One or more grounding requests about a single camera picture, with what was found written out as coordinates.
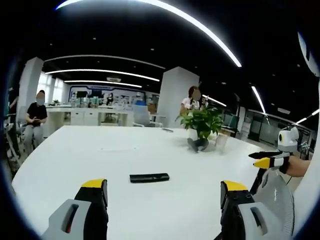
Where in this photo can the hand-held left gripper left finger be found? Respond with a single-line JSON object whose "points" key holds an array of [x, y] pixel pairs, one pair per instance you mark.
{"points": [[82, 220]]}

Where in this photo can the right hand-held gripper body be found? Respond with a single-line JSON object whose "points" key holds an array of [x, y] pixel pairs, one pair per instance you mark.
{"points": [[287, 141]]}

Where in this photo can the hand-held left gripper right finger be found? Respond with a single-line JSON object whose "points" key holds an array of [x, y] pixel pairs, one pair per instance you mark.
{"points": [[240, 220]]}

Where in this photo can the black remote control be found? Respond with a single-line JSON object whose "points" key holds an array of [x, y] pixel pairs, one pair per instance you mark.
{"points": [[149, 177]]}

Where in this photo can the clear glass cup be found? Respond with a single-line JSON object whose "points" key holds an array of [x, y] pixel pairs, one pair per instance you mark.
{"points": [[221, 143]]}

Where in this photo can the ceiling light strip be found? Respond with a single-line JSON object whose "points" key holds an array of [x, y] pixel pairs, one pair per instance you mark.
{"points": [[100, 82], [258, 100], [100, 72]]}

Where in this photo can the green potted plant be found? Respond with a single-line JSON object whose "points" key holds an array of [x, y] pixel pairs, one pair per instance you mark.
{"points": [[202, 122]]}

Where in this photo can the white worn device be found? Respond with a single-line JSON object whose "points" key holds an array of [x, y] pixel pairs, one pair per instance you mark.
{"points": [[308, 52]]}

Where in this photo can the small dark flat object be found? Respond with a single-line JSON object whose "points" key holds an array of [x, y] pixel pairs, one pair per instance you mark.
{"points": [[167, 129]]}

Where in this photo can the white counter desk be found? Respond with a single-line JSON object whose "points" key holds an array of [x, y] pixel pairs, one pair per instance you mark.
{"points": [[85, 116]]}

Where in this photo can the white office chair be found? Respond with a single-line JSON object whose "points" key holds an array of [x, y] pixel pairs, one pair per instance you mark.
{"points": [[142, 116]]}

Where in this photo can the dark monitor screen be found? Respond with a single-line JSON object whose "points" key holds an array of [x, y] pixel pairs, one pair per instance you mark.
{"points": [[81, 94]]}

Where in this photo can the ceiling air conditioner unit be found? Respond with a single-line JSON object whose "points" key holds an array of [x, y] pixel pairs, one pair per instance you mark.
{"points": [[114, 79]]}

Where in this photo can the long curved ceiling light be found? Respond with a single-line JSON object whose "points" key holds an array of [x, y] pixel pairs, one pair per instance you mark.
{"points": [[190, 23]]}

